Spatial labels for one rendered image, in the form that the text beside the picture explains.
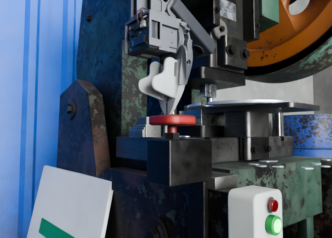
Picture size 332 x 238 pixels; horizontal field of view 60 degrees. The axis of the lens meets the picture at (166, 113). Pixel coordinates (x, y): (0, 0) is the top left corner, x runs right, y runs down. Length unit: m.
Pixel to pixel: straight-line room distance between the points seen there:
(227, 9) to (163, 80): 0.48
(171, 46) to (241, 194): 0.25
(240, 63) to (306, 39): 0.34
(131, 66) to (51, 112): 0.96
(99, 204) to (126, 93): 0.33
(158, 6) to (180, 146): 0.22
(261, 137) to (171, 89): 0.37
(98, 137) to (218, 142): 0.39
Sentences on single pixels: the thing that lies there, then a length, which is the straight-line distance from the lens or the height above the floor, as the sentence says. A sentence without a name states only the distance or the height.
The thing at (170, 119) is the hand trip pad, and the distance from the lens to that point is 0.44.
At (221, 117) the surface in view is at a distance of 0.85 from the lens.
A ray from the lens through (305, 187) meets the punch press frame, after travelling 0.83.
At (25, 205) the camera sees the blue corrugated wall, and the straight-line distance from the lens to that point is 1.78.
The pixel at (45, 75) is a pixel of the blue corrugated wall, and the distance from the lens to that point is 1.81.
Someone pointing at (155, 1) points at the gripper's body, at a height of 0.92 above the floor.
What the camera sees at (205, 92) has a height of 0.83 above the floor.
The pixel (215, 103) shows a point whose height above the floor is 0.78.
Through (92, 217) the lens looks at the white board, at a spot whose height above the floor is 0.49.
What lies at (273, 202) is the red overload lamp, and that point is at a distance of 0.47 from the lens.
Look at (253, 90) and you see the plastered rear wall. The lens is 3.14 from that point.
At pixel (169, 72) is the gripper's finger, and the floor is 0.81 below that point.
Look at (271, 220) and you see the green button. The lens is 0.47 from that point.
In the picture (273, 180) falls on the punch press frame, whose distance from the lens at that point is 0.70.
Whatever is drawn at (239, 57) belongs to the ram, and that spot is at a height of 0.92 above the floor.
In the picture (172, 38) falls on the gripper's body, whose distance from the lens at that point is 0.46.
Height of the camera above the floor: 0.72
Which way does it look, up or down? 4 degrees up
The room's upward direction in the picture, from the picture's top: straight up
